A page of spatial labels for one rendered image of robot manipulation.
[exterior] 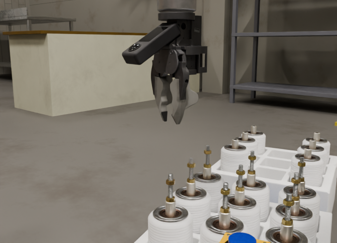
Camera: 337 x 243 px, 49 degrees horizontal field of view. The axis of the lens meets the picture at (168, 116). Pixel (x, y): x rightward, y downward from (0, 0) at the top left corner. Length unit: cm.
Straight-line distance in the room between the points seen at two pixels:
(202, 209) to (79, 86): 259
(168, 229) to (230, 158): 55
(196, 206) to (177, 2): 45
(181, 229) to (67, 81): 262
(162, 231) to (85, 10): 610
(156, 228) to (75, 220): 63
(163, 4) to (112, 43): 287
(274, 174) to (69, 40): 235
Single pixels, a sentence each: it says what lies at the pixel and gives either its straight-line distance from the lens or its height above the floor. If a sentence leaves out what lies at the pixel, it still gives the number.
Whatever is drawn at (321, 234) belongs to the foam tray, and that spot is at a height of 18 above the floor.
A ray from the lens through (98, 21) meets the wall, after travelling 642.
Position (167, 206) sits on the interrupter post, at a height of 27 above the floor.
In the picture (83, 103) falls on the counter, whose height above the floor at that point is 7.
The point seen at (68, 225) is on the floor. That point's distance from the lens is 134.
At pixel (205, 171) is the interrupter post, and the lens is 99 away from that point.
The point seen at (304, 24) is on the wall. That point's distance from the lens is 427.
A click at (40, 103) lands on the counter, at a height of 9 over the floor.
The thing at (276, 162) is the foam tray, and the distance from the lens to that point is 145.
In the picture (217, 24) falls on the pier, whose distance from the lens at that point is 450.
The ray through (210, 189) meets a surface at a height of 24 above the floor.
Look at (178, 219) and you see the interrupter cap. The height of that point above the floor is 25.
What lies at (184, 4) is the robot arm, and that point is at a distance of 70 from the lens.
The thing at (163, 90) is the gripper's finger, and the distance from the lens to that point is 73.
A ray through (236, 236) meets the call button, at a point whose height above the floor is 33.
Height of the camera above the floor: 61
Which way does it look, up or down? 11 degrees down
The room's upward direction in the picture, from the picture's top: straight up
